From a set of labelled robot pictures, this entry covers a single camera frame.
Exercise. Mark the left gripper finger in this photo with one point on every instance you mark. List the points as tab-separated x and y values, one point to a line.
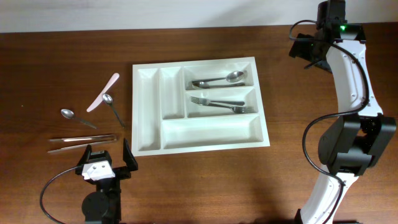
86	156
128	157

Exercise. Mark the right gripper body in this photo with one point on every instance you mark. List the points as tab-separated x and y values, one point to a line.
306	51

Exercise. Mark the large spoon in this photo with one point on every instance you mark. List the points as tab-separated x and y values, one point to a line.
205	85
231	77

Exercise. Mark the fork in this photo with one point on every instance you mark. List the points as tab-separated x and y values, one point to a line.
235	109
204	101

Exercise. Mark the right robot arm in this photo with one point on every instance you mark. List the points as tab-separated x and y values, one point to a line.
361	132

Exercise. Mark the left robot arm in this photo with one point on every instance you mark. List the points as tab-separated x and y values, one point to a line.
104	204

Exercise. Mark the metal tongs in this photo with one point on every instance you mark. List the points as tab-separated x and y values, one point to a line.
79	142

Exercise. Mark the small teaspoon far left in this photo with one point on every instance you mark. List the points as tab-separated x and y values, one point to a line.
69	114

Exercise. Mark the pink plastic knife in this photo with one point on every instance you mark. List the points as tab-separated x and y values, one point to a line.
99	99

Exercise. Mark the small teaspoon near knife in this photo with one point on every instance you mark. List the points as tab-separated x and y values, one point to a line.
107	99

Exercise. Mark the white plastic cutlery tray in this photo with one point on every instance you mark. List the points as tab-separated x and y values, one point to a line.
165	121

